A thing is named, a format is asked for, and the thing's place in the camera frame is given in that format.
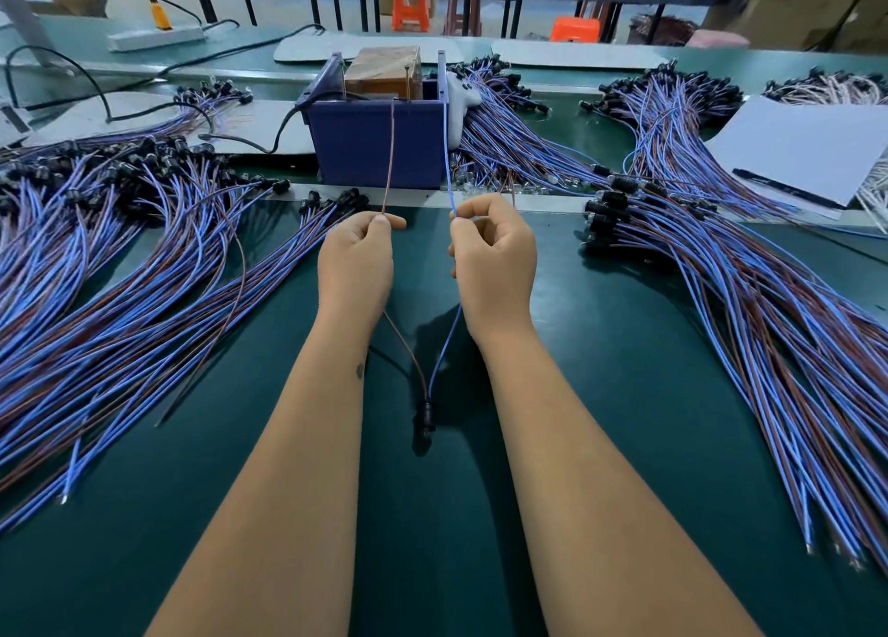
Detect grey metal pole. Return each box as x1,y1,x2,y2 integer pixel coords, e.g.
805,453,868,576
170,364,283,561
0,0,55,51

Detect white power strip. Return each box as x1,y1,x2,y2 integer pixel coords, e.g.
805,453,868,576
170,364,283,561
108,23,207,52

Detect blue plastic tester box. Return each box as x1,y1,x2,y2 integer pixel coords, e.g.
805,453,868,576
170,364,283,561
298,53,452,190

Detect person's right hand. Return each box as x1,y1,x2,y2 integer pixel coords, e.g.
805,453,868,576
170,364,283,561
447,194,538,343

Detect white paper sheet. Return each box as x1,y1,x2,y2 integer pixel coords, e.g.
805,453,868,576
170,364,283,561
705,95,888,208

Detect orange plastic stool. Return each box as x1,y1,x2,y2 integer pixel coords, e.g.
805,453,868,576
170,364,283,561
391,0,432,32
550,16,604,43

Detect person's right forearm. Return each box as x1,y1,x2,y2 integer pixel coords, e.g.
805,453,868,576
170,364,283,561
478,327,765,637

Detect open cardboard box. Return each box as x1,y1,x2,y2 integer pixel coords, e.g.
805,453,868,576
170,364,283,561
28,0,108,18

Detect white plastic device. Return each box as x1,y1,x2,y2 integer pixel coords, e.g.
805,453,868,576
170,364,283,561
0,102,30,146

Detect white flat mat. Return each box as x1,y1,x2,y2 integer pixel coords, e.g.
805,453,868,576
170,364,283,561
488,39,674,71
28,95,318,157
273,33,487,65

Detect blue brown plug cable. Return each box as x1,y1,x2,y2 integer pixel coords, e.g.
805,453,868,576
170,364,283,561
377,61,466,451

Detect black power cable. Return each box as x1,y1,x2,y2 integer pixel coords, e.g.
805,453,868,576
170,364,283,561
4,23,325,124

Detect person's left hand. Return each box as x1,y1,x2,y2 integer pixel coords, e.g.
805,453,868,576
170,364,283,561
317,210,410,337

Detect person's left forearm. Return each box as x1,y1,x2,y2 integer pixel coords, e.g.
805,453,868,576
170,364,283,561
145,324,383,637

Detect loose grey wire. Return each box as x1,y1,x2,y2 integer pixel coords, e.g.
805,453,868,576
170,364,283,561
155,234,252,426

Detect black pen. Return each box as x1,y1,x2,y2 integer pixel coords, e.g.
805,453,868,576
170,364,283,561
733,169,848,210

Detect brown cardboard block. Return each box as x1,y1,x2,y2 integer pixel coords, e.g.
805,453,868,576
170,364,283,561
344,47,424,101

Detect pile of wired lamps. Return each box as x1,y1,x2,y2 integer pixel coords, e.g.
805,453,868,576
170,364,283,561
580,169,888,573
0,136,374,534

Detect pink plastic stool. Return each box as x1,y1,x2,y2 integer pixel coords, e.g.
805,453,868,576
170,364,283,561
686,28,751,49

